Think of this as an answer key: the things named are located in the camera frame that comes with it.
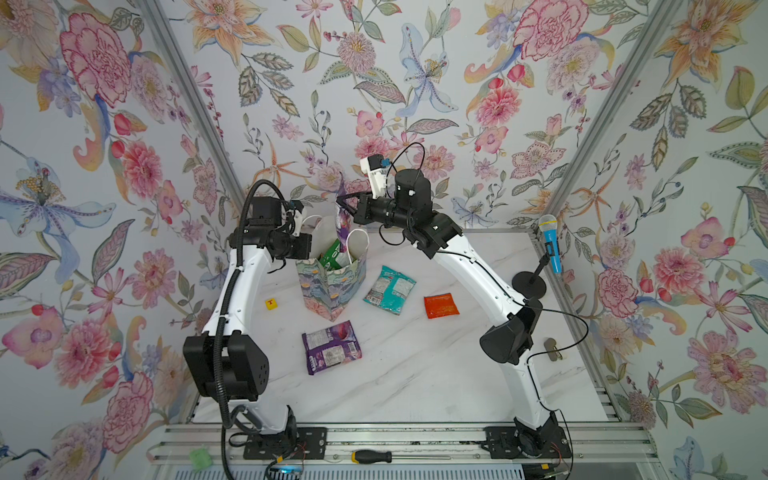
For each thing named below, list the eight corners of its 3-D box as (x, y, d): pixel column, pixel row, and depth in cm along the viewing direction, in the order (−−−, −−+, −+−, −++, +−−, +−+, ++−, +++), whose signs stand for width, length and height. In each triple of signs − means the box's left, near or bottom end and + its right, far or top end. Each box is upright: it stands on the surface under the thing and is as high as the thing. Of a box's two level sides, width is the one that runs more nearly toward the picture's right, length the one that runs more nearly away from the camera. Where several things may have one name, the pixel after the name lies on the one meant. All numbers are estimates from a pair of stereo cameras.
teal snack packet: (363, 300, 102) (363, 296, 100) (383, 269, 110) (383, 265, 108) (398, 316, 98) (398, 312, 96) (416, 283, 107) (416, 279, 105)
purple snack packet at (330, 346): (310, 375, 86) (308, 372, 84) (303, 337, 94) (301, 333, 92) (362, 358, 90) (362, 354, 88) (351, 322, 97) (351, 319, 95)
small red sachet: (428, 319, 99) (429, 316, 97) (422, 300, 103) (422, 297, 101) (457, 314, 100) (458, 311, 98) (449, 295, 105) (450, 292, 103)
